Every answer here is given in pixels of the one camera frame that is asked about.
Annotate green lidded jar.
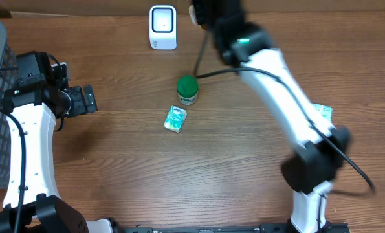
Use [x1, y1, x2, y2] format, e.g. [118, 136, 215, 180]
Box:
[176, 76, 199, 105]

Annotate teal white small packet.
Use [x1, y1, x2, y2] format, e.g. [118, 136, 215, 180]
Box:
[164, 105, 188, 133]

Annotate teal white tissue pack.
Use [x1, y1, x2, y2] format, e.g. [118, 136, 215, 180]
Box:
[313, 104, 333, 122]

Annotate brown white snack pouch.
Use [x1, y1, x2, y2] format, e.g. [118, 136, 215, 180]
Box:
[188, 5, 199, 26]

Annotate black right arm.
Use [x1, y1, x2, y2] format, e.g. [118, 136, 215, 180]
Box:
[190, 0, 350, 232]

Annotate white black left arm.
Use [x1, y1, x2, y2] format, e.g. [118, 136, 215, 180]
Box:
[0, 62, 118, 232]

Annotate white barcode scanner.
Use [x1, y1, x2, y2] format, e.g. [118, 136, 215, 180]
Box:
[149, 5, 177, 50]

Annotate brown cardboard backboard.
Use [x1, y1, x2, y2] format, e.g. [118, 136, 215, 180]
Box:
[0, 0, 385, 17]

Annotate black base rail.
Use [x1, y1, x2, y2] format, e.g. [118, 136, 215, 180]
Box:
[120, 222, 351, 233]

